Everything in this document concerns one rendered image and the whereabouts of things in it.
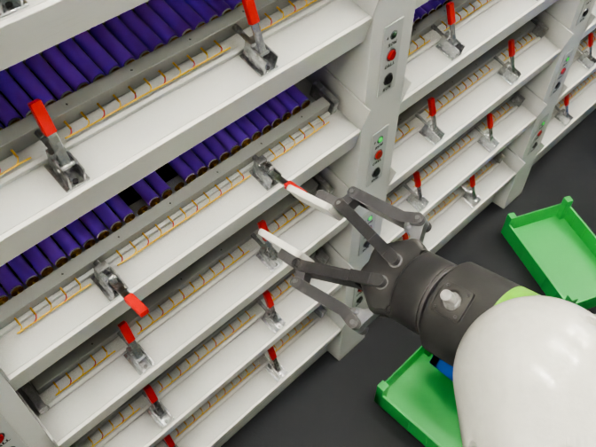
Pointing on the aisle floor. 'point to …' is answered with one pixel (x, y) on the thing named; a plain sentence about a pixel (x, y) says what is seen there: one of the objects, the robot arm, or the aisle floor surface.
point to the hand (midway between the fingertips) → (297, 223)
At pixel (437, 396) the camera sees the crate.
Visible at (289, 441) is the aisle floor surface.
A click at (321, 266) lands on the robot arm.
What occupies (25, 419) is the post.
